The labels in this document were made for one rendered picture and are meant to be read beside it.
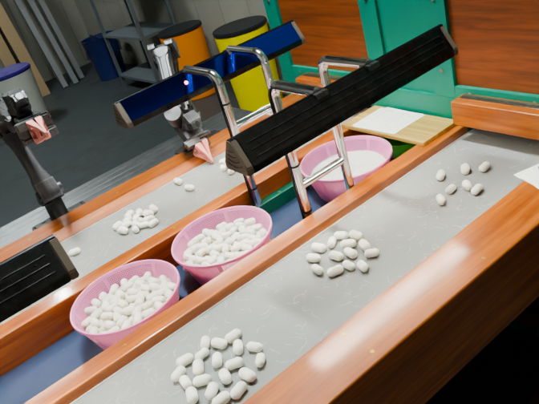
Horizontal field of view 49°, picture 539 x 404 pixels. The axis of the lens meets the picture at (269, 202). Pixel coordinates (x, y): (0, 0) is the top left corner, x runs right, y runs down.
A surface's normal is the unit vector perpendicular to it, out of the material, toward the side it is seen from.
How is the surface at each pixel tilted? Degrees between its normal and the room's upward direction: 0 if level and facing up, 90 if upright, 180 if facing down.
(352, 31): 90
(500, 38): 90
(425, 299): 0
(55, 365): 0
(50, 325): 90
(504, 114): 90
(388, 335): 0
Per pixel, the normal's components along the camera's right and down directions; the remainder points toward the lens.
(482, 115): -0.77, 0.48
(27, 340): 0.58, 0.25
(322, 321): -0.26, -0.84
